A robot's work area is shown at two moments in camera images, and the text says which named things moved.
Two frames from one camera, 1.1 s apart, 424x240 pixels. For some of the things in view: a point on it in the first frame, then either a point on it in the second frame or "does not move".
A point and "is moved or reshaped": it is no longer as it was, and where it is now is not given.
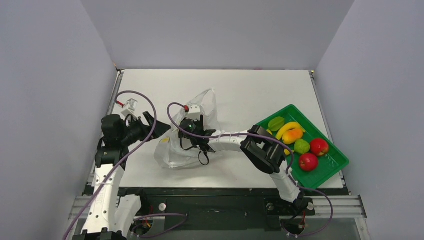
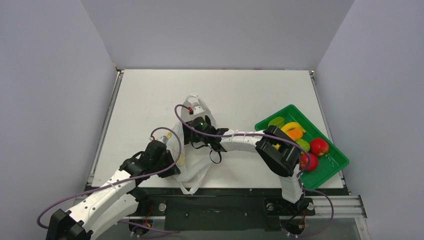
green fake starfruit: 276,123 does not move
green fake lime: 301,146 does not move
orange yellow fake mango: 290,136 does not move
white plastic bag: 171,152 is moved or reshaped
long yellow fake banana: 288,126 does not move
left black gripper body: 137,131 → 156,165
